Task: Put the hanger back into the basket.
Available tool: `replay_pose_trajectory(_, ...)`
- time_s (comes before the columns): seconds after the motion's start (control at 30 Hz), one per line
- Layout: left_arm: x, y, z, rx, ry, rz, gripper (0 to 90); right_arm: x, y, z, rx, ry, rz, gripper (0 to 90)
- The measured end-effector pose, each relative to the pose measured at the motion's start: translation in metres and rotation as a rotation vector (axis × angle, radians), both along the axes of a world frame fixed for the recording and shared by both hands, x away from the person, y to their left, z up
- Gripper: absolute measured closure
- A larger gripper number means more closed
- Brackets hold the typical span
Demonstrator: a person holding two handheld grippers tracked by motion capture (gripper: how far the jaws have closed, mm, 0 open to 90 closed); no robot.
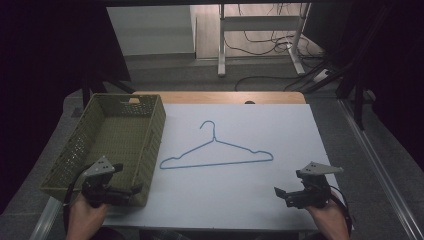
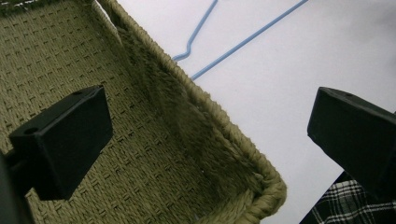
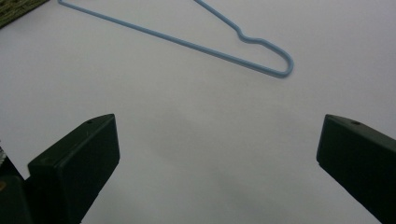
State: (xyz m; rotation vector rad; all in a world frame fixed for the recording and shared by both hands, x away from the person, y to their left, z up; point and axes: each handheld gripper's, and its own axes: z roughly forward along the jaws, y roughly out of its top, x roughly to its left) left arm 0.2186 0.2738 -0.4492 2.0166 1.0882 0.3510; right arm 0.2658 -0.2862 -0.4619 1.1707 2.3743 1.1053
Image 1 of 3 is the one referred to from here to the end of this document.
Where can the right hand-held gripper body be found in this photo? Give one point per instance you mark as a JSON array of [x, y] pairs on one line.
[[313, 190]]

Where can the grey metal floor rail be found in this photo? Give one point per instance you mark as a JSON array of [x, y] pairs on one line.
[[383, 166], [45, 220]]

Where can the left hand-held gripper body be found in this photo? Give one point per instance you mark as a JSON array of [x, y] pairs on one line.
[[100, 193]]

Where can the green plastic basket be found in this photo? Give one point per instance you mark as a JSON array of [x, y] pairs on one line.
[[116, 140]]

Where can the white metal desk frame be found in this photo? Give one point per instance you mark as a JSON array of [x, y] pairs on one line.
[[260, 23]]

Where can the black curtain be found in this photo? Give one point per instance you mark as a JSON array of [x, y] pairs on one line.
[[43, 83], [396, 73]]

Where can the person's right hand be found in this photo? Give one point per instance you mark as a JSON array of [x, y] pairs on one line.
[[328, 218]]

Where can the white table mat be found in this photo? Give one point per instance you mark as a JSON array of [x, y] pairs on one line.
[[233, 200]]

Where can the black metal stand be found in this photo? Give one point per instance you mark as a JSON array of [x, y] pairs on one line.
[[358, 103], [91, 85]]

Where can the white wall panel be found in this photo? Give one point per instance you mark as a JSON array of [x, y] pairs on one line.
[[150, 30]]

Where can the person's left hand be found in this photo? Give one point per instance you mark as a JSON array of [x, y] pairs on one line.
[[85, 218]]

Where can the white power strip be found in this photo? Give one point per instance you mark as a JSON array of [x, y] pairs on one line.
[[321, 75]]

